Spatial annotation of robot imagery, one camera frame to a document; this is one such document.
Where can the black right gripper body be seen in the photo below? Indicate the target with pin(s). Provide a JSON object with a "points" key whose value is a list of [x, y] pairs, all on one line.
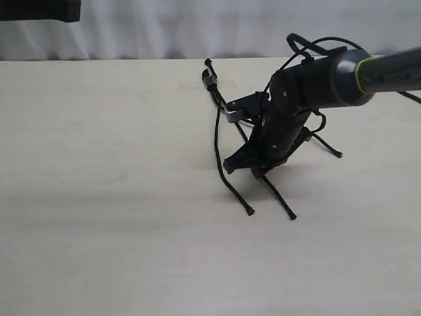
{"points": [[283, 119]]}

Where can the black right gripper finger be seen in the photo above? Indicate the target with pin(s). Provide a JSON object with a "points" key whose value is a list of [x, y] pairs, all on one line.
{"points": [[243, 158], [259, 170]]}

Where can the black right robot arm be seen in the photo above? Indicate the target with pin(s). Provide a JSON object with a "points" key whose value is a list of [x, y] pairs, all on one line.
{"points": [[348, 78]]}

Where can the white wrinkled backdrop cloth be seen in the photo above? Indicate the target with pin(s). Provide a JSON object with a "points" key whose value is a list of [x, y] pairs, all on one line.
{"points": [[201, 29]]}

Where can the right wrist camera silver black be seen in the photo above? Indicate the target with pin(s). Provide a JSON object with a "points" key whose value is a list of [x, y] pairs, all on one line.
{"points": [[247, 107]]}

